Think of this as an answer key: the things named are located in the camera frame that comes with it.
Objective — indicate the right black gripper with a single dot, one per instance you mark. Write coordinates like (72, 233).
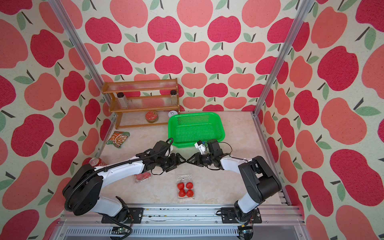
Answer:
(197, 158)

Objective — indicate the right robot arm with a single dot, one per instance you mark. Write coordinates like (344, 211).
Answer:
(259, 179)

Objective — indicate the soup seasoning packet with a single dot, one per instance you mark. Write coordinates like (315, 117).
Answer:
(118, 138)

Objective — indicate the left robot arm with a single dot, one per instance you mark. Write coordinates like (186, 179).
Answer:
(83, 192)

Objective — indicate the glass spice jar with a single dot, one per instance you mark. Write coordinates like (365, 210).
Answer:
(123, 102)
(174, 97)

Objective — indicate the red round tin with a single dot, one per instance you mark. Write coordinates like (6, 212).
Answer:
(151, 116)

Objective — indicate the green plastic basket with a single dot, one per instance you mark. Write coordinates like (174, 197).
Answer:
(188, 129)

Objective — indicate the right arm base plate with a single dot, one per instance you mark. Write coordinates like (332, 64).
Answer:
(236, 216)

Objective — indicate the right glass spice jar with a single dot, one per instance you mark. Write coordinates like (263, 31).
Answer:
(174, 97)

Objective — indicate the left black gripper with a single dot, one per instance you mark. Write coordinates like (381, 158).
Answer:
(175, 162)

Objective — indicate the red soda can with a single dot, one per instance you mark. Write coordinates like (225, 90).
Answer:
(97, 162)

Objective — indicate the aluminium front rail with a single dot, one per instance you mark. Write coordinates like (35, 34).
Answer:
(187, 222)

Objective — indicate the yellow pull-tab can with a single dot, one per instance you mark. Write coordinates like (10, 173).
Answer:
(172, 113)

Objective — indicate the clear clamshell container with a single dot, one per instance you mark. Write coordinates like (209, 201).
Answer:
(142, 177)
(185, 179)

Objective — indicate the left aluminium frame post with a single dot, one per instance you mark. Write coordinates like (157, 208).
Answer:
(71, 31)

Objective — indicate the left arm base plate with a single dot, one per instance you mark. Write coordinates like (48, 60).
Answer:
(129, 215)

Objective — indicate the wooden three-tier shelf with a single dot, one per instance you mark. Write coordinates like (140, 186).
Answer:
(142, 96)

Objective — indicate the right aluminium frame post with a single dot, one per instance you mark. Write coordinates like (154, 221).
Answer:
(285, 49)

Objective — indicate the strawberry five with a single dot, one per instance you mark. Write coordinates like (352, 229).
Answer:
(181, 186)

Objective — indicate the aluminium frame post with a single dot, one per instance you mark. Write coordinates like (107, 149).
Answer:
(71, 31)
(285, 49)

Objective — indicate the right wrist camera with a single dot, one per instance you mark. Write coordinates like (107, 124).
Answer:
(201, 146)

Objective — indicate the left glass spice jar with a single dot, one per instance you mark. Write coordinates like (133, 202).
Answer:
(123, 102)

